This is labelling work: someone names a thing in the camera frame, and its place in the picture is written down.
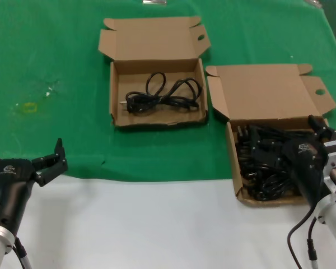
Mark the cardboard box with torn rim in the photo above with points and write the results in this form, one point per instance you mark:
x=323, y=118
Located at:
x=156, y=42

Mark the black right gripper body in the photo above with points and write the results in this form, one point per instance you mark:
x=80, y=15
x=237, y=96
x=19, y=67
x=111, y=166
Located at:
x=305, y=168

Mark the brown cardboard box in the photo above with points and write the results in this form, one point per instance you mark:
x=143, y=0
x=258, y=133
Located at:
x=263, y=92

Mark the small metal strip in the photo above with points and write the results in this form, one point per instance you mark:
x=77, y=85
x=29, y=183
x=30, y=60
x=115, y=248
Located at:
x=154, y=1

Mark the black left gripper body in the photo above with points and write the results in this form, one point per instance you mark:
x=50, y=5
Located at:
x=14, y=193

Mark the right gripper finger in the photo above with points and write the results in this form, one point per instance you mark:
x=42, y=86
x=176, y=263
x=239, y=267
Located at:
x=266, y=152
x=324, y=134

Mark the green tablecloth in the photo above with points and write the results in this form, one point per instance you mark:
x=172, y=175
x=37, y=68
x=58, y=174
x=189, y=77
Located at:
x=58, y=42

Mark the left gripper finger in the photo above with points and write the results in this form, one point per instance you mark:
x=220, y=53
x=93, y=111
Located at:
x=51, y=168

